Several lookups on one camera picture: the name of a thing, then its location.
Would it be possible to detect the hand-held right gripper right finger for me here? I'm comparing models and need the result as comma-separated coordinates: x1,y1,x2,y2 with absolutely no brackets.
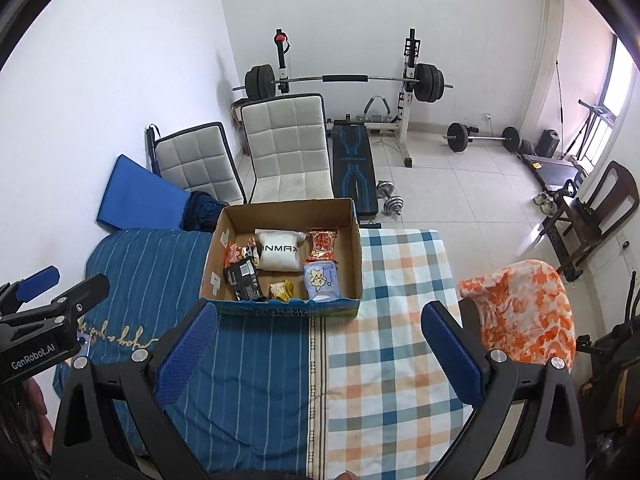
421,301,587,480

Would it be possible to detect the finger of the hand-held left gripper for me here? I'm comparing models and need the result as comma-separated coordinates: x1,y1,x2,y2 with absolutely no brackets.
0,266,61,317
47,273,111,322

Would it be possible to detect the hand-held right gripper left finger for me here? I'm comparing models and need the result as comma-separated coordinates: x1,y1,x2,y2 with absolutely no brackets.
52,302,219,480

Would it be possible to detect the black snack packet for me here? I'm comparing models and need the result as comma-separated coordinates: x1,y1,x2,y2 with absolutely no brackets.
222,255,266,302

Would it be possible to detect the orange cartoon snack packet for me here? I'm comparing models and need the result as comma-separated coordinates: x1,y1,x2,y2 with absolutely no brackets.
224,239,258,268

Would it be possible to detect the yellow snack packet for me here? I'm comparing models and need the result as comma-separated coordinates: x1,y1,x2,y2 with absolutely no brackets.
267,280,295,304

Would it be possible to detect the cardboard box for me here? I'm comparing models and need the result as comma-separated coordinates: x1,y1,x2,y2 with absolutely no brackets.
199,198,363,317

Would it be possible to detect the white zip bag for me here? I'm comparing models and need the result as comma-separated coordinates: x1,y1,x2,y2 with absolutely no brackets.
254,229,306,271

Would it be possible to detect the light blue tissue pack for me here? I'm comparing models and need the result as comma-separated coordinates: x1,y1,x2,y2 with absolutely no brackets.
303,260,343,303

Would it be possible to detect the red snack packet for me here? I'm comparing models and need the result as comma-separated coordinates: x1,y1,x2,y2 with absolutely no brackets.
306,229,340,263

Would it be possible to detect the plaid bed sheet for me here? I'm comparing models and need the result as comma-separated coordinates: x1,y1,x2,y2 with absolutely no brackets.
305,229,481,480

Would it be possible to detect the blue striped blanket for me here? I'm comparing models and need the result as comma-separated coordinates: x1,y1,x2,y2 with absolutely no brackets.
52,229,321,476

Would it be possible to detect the orange floral blanket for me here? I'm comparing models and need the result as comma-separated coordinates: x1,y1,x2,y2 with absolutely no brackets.
457,259,577,366

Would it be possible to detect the blue foam mat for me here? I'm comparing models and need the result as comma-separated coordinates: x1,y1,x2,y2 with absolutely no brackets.
96,154,193,233

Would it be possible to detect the dark blue cloth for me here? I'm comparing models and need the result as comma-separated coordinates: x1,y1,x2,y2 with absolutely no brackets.
181,191,228,233

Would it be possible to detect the dark bag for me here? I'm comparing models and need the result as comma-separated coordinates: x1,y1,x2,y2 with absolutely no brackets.
575,330,640,480

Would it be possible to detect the chrome dumbbell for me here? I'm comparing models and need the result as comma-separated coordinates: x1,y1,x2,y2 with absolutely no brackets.
375,180,404,219

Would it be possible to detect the grey padded chair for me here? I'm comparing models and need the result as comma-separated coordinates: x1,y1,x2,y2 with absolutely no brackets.
154,121,247,206

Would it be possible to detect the pair of shoes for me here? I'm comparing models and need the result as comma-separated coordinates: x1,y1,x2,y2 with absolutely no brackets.
532,192,559,216

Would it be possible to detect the black weight bench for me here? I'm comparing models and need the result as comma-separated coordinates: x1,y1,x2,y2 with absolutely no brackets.
330,119,381,222

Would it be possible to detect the black treadmill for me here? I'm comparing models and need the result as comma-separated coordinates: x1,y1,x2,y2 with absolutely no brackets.
520,152,589,192

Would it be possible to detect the dark wooden chair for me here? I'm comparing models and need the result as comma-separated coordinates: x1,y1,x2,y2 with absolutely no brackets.
540,160,638,281

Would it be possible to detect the short barbell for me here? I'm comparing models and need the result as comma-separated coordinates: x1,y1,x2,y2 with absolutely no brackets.
444,121,521,154

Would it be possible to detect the white barbell rack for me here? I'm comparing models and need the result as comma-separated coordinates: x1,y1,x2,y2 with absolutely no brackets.
272,29,426,168

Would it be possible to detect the black speaker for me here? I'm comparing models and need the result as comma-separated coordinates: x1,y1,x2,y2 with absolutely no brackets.
537,129,561,157

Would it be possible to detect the white padded chair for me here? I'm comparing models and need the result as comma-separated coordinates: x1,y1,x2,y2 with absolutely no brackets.
240,92,335,204

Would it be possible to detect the grey ab trainer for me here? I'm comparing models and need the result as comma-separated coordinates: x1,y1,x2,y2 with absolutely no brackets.
362,96,398,126

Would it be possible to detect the black exercise stand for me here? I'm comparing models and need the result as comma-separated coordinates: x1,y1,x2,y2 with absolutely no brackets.
562,100,614,166

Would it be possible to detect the long barbell with black plates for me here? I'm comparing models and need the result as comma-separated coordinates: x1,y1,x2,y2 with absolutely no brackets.
232,62,455,102

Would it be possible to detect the black folded frame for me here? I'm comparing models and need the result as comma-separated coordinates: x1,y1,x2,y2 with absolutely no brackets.
145,123,162,177

